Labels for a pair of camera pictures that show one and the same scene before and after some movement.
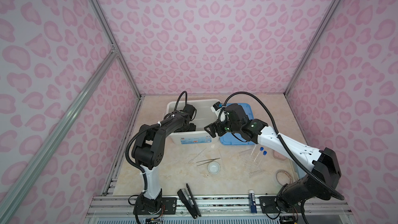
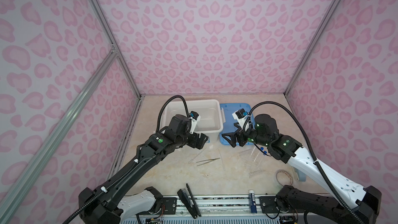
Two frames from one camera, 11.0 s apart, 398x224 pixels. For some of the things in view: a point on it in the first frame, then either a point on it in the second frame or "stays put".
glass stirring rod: x=197 y=155 stays put
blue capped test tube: x=261 y=149 stays put
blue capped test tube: x=264 y=153 stays put
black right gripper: x=212 y=125 to x=233 y=138
